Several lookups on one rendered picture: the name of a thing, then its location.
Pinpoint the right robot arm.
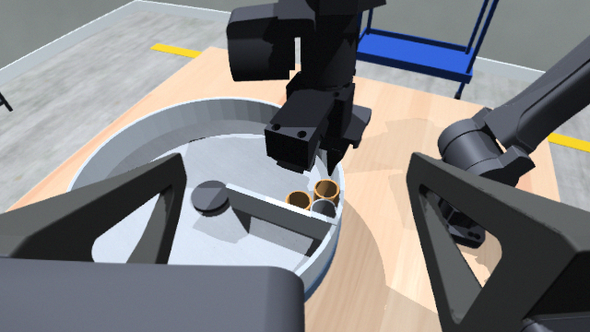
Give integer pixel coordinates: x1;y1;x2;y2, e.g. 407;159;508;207
226;0;590;247

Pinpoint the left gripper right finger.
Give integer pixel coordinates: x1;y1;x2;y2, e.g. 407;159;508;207
406;152;590;332

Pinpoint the grey round turntable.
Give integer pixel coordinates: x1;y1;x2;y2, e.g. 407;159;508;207
66;97;345;302

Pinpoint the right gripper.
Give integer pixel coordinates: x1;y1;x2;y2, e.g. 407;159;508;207
301;75;372;176

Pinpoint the grey metal bushing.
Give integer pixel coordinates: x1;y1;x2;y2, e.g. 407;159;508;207
310;198;337;219

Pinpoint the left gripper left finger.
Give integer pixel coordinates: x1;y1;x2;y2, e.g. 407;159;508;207
0;152;187;264

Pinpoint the bronze bushing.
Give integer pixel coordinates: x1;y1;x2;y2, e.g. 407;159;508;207
313;179;339;207
286;191;312;211

